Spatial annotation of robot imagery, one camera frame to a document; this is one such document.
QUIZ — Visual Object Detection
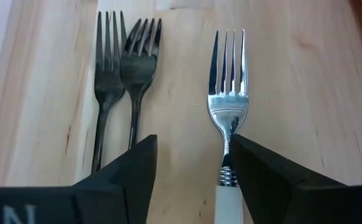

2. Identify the black metal fork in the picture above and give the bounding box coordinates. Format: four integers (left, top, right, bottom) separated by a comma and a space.
119, 17, 163, 151
90, 11, 128, 174

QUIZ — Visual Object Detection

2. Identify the silver fork white handle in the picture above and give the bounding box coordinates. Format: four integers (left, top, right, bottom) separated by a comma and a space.
207, 29, 250, 224

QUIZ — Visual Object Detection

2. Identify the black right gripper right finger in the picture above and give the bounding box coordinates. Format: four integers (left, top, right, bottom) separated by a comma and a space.
229, 133, 362, 224

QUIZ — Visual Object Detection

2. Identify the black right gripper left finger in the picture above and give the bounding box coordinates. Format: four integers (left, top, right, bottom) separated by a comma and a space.
0, 134, 159, 224

